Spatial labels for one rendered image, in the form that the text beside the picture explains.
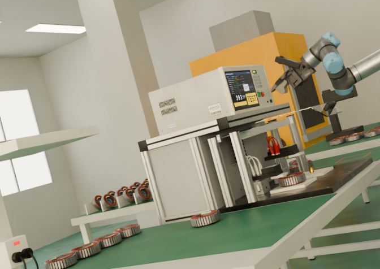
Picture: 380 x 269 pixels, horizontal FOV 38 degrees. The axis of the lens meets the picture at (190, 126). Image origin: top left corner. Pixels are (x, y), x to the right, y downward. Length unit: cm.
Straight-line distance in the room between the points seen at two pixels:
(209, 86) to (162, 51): 660
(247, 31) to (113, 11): 156
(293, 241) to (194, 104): 98
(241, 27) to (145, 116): 150
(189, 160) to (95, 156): 772
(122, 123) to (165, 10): 292
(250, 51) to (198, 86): 380
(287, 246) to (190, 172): 85
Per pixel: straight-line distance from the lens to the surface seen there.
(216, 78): 227
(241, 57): 613
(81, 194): 1028
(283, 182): 223
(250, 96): 242
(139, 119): 628
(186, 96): 234
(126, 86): 634
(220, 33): 654
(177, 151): 225
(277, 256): 142
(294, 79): 241
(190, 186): 225
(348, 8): 767
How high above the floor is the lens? 106
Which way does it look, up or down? 1 degrees up
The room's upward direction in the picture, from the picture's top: 15 degrees counter-clockwise
